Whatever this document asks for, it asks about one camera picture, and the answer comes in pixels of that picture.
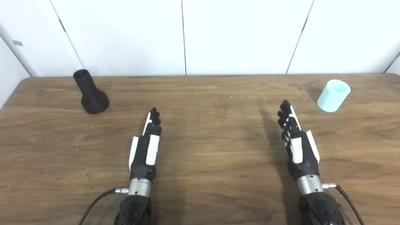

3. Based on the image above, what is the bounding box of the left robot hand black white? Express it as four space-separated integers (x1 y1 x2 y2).
129 107 162 182

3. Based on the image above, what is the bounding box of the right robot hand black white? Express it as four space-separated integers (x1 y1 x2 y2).
277 100 321 181

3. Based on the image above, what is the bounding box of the light-blue hose piece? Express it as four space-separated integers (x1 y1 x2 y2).
317 79 351 113

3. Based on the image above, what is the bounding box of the black funnel-shaped nozzle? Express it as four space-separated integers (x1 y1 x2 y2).
73 69 110 114

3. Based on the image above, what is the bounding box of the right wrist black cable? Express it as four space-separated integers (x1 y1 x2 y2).
322 183 364 225

